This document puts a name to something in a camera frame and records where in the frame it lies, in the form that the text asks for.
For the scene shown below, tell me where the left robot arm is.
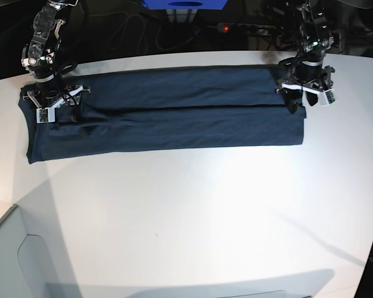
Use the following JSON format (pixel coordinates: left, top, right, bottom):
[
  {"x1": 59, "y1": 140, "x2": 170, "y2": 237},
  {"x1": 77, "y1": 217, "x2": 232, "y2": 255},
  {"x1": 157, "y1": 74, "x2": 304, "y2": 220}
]
[{"x1": 275, "y1": 1, "x2": 335, "y2": 114}]

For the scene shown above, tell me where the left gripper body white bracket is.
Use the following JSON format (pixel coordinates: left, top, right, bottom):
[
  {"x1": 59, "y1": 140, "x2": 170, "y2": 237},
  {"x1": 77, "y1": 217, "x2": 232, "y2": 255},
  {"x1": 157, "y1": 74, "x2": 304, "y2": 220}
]
[{"x1": 275, "y1": 60, "x2": 335, "y2": 96}]

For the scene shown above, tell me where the dark blue T-shirt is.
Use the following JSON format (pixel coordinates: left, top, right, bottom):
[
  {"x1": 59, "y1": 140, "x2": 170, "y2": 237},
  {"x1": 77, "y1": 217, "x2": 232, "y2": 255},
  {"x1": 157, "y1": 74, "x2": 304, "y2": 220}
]
[{"x1": 19, "y1": 65, "x2": 306, "y2": 163}]

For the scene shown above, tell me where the blue box with oval hole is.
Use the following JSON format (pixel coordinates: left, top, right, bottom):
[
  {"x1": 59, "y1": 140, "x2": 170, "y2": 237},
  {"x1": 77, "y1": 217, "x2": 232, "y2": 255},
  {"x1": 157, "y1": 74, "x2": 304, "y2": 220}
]
[{"x1": 142, "y1": 0, "x2": 227, "y2": 10}]

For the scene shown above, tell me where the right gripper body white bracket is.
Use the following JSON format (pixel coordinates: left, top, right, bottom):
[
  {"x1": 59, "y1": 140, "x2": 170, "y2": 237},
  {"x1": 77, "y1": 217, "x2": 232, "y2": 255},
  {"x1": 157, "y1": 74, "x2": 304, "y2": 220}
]
[{"x1": 22, "y1": 81, "x2": 91, "y2": 109}]

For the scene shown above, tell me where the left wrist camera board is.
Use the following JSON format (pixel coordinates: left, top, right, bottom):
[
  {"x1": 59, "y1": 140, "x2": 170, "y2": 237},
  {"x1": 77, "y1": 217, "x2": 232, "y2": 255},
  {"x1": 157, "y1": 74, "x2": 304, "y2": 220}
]
[{"x1": 318, "y1": 89, "x2": 336, "y2": 107}]

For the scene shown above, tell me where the power strip with red light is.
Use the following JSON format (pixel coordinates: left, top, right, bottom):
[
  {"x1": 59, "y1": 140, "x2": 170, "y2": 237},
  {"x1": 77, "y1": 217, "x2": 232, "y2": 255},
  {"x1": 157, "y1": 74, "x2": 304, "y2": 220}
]
[{"x1": 216, "y1": 22, "x2": 277, "y2": 36}]

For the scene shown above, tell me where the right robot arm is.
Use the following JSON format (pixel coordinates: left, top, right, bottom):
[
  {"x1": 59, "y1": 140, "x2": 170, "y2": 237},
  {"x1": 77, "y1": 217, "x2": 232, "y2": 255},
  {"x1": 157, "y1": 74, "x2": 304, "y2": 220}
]
[{"x1": 21, "y1": 1, "x2": 90, "y2": 124}]

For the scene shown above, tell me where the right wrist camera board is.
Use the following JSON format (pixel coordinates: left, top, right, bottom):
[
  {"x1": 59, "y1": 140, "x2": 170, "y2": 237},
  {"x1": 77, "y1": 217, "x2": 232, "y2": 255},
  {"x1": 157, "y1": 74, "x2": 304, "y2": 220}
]
[{"x1": 36, "y1": 107, "x2": 55, "y2": 124}]

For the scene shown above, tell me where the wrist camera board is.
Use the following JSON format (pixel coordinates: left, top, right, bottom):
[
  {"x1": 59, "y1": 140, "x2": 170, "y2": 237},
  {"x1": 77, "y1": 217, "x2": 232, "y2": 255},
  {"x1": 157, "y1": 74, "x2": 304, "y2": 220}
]
[
  {"x1": 36, "y1": 107, "x2": 55, "y2": 124},
  {"x1": 318, "y1": 89, "x2": 336, "y2": 107}
]

